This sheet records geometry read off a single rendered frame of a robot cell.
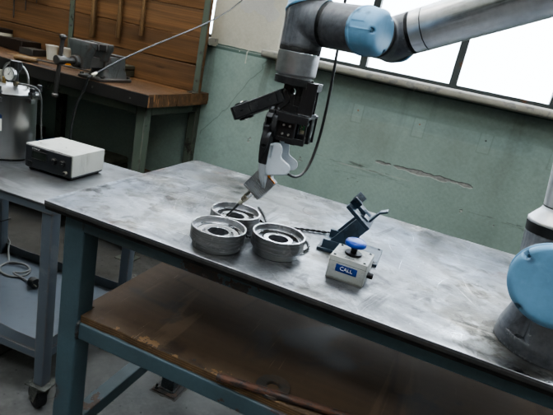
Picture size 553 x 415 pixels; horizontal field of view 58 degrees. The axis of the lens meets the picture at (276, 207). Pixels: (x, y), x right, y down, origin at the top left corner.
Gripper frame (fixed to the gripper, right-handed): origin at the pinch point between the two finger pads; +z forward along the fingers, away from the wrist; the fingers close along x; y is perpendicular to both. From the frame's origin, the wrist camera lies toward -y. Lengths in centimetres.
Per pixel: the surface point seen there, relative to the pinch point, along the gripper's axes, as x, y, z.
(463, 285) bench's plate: 11.2, 42.3, 13.3
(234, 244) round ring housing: -9.9, 0.0, 10.7
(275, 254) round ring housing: -7.0, 7.2, 11.5
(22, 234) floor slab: 103, -157, 93
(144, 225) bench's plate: -9.0, -19.5, 13.1
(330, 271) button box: -5.5, 17.6, 12.0
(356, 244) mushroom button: -4.0, 20.9, 6.1
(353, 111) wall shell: 160, -12, -1
